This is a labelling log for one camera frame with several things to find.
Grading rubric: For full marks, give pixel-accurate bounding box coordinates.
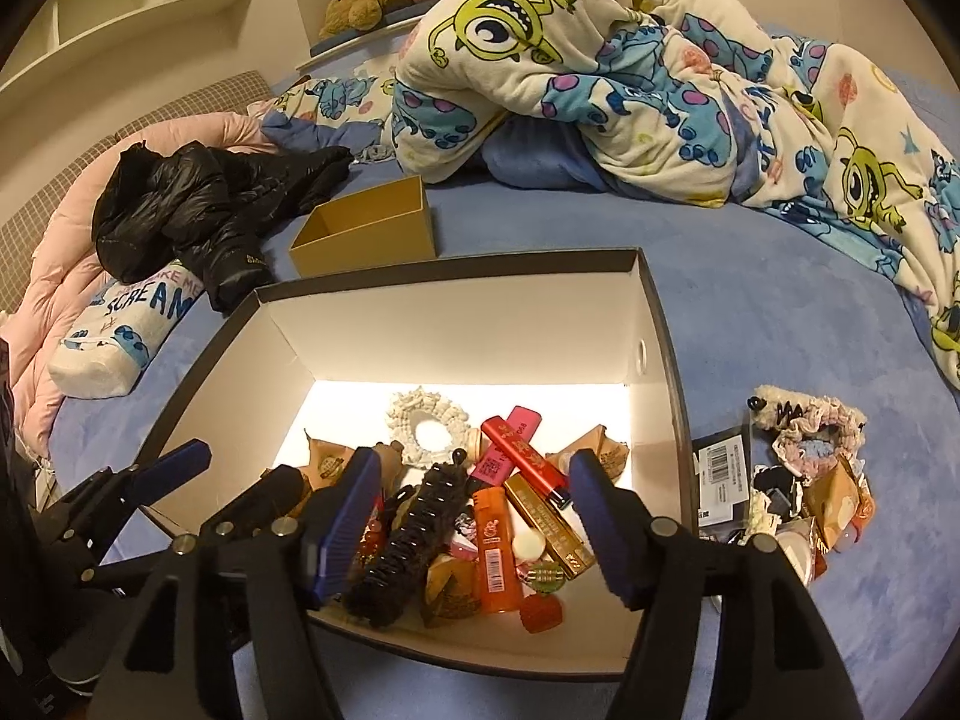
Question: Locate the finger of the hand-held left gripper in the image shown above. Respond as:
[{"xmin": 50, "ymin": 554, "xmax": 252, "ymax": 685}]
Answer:
[
  {"xmin": 75, "ymin": 463, "xmax": 305, "ymax": 595},
  {"xmin": 54, "ymin": 439, "xmax": 214, "ymax": 542}
]

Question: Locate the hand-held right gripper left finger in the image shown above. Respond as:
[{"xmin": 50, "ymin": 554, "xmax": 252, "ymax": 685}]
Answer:
[{"xmin": 86, "ymin": 447, "xmax": 385, "ymax": 720}]

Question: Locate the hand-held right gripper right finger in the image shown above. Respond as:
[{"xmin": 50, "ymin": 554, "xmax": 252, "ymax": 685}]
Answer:
[{"xmin": 568, "ymin": 448, "xmax": 875, "ymax": 720}]

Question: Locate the orange lighter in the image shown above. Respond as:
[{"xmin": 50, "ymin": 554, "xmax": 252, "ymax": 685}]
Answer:
[{"xmin": 472, "ymin": 486, "xmax": 526, "ymax": 614}]

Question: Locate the red lighter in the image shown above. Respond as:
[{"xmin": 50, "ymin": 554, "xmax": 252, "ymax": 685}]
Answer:
[{"xmin": 480, "ymin": 416, "xmax": 576, "ymax": 509}]

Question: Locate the large white cardboard box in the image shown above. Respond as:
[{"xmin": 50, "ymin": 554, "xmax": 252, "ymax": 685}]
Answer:
[{"xmin": 139, "ymin": 247, "xmax": 702, "ymax": 683}]

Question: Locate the gold lighter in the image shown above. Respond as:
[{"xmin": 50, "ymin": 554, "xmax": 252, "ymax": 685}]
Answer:
[{"xmin": 504, "ymin": 474, "xmax": 597, "ymax": 580}]

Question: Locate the brown triangular snack packet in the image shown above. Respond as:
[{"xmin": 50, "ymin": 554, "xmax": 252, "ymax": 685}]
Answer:
[
  {"xmin": 424, "ymin": 559, "xmax": 479, "ymax": 627},
  {"xmin": 551, "ymin": 426, "xmax": 631, "ymax": 485},
  {"xmin": 304, "ymin": 431, "xmax": 355, "ymax": 497}
]

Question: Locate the black hair claw clip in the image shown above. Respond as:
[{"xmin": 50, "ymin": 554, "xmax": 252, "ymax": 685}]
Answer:
[{"xmin": 345, "ymin": 465, "xmax": 470, "ymax": 631}]

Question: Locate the red jelly candy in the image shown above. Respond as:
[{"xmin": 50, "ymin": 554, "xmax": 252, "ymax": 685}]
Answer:
[{"xmin": 517, "ymin": 592, "xmax": 563, "ymax": 635}]

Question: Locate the white scrunchie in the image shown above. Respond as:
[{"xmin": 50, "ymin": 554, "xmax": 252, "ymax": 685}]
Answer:
[{"xmin": 388, "ymin": 386, "xmax": 470, "ymax": 466}]

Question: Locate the white printed pillow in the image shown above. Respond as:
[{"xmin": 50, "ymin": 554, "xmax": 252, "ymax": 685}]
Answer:
[{"xmin": 49, "ymin": 270, "xmax": 203, "ymax": 398}]

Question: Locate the black labelled packet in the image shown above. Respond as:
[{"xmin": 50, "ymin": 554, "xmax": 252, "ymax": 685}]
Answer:
[{"xmin": 690, "ymin": 427, "xmax": 755, "ymax": 541}]

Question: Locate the pink lighter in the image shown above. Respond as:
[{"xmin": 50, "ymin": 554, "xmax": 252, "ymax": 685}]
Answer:
[{"xmin": 472, "ymin": 406, "xmax": 537, "ymax": 488}]

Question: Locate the cream lace scrunchie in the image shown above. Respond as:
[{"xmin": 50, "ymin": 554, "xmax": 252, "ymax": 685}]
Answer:
[{"xmin": 742, "ymin": 491, "xmax": 781, "ymax": 535}]

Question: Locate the white round compact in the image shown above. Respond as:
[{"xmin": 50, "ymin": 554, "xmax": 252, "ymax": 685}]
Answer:
[{"xmin": 775, "ymin": 529, "xmax": 815, "ymax": 587}]

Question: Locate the orange snack packet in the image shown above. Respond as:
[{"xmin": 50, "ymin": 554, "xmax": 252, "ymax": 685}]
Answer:
[{"xmin": 802, "ymin": 457, "xmax": 875, "ymax": 552}]

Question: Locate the pink quilt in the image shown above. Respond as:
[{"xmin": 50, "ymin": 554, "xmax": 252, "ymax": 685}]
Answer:
[{"xmin": 0, "ymin": 112, "xmax": 278, "ymax": 451}]

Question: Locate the black puffer jacket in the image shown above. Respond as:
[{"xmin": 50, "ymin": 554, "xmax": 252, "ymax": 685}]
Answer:
[{"xmin": 91, "ymin": 141, "xmax": 353, "ymax": 314}]

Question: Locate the beige crochet scrunchie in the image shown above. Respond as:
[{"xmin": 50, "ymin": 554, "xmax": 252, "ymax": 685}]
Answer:
[{"xmin": 746, "ymin": 385, "xmax": 869, "ymax": 485}]

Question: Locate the small gold cardboard box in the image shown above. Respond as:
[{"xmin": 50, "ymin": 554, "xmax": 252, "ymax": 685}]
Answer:
[{"xmin": 289, "ymin": 175, "xmax": 437, "ymax": 280}]

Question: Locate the grey checked headboard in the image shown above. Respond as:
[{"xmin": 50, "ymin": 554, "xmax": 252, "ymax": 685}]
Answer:
[{"xmin": 0, "ymin": 71, "xmax": 275, "ymax": 316}]

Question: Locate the white shelf unit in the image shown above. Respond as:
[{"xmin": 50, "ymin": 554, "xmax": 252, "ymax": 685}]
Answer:
[{"xmin": 0, "ymin": 0, "xmax": 260, "ymax": 121}]

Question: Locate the printed cartoon blanket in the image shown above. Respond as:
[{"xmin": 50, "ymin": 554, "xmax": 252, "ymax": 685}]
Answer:
[{"xmin": 262, "ymin": 0, "xmax": 960, "ymax": 391}]

